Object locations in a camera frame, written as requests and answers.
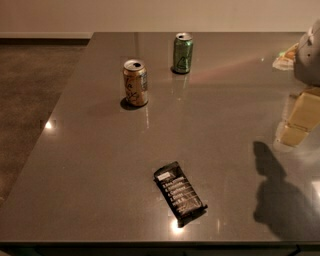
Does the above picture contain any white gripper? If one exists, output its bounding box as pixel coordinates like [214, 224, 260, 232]
[279, 20, 320, 147]

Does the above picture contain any orange soda can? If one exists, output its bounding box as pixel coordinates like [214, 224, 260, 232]
[123, 59, 148, 107]

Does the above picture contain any green soda can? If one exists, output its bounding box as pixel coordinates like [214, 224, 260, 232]
[173, 32, 193, 74]

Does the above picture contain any black rxbar chocolate wrapper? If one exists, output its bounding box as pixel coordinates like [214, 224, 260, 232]
[154, 161, 207, 222]

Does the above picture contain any snack bag at table edge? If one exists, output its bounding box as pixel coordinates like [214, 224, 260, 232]
[272, 43, 299, 71]

